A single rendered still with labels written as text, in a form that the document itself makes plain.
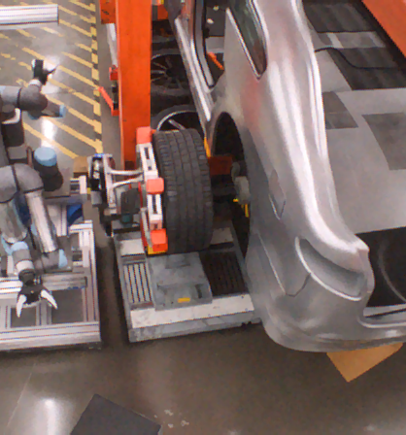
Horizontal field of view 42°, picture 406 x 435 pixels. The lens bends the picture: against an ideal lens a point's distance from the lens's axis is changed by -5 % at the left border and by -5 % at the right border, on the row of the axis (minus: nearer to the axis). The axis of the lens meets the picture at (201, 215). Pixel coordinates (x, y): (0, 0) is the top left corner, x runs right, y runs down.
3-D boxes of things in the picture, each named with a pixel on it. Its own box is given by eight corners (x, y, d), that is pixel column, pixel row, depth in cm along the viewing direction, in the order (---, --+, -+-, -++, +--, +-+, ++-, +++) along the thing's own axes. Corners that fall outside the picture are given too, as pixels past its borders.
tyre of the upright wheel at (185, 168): (219, 189, 259) (191, 103, 301) (169, 194, 254) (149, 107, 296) (209, 272, 308) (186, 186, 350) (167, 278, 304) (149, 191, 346)
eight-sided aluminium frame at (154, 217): (161, 263, 304) (163, 198, 262) (150, 264, 303) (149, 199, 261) (147, 189, 337) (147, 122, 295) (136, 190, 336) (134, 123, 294)
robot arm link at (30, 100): (43, 86, 253) (67, 102, 302) (20, 85, 253) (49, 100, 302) (40, 111, 253) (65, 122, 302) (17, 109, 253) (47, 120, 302)
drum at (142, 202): (156, 212, 301) (156, 194, 290) (118, 216, 297) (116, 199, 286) (152, 192, 309) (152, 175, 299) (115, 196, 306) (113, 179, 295)
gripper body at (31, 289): (43, 303, 217) (36, 280, 224) (42, 291, 211) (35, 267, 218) (24, 307, 214) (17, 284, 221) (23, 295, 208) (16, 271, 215)
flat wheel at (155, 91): (118, 84, 449) (117, 62, 431) (184, 61, 476) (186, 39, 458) (159, 130, 417) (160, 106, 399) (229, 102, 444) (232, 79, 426)
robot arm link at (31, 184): (37, 156, 234) (66, 263, 244) (13, 163, 231) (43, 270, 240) (39, 157, 223) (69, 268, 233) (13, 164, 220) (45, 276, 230)
